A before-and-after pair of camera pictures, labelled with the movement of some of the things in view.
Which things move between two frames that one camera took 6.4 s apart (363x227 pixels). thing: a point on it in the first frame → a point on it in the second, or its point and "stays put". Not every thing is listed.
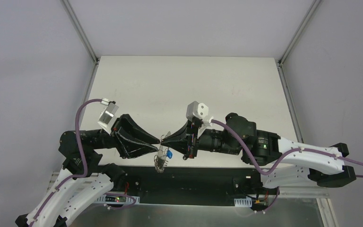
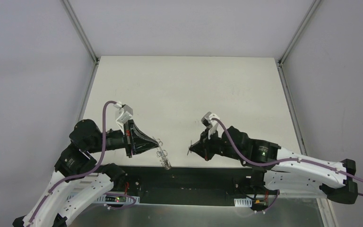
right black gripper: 193,138 → 207,147
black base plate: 192,185 stays put
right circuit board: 248,202 stays put
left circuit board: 116,199 stays put
